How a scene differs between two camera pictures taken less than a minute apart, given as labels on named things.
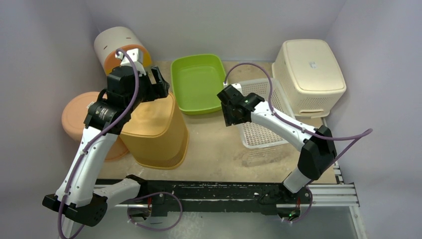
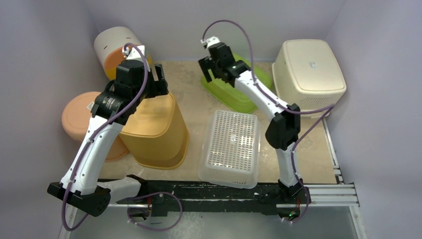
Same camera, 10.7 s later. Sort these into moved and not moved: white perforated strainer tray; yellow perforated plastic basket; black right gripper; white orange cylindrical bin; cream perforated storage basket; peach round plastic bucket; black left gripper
Moved: white perforated strainer tray; black right gripper
Not moved: yellow perforated plastic basket; cream perforated storage basket; black left gripper; white orange cylindrical bin; peach round plastic bucket
